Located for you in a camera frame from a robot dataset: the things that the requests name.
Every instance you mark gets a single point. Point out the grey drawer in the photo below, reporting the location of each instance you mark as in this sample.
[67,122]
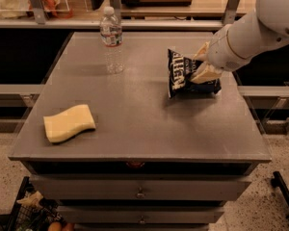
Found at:
[140,214]
[211,188]

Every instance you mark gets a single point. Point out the lower grey drawer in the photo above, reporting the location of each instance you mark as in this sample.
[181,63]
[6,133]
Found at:
[140,214]

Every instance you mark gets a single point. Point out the yellow sponge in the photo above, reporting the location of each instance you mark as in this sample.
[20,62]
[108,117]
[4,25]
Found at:
[68,123]

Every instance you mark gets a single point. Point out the black wire basket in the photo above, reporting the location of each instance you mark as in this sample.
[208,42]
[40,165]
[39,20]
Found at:
[32,212]

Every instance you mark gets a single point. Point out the wooden shelf rack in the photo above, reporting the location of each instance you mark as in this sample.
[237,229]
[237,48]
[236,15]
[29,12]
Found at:
[201,15]

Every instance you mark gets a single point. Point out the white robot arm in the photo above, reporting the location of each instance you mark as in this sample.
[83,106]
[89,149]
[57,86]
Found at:
[265,28]

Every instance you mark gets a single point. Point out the blue chip bag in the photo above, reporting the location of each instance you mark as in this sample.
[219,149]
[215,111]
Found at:
[180,70]

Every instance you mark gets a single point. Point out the black stand leg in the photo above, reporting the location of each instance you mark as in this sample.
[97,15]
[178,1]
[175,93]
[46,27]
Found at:
[278,182]

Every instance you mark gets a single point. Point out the clear plastic water bottle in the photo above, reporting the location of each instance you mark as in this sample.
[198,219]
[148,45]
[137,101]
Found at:
[111,35]

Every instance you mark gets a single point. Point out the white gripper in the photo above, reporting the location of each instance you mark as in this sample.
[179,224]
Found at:
[222,52]

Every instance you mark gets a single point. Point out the grey drawer cabinet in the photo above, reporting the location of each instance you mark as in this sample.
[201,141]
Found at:
[140,131]

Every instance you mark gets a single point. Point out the upper grey drawer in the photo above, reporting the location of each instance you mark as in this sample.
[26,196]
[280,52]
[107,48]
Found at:
[211,188]

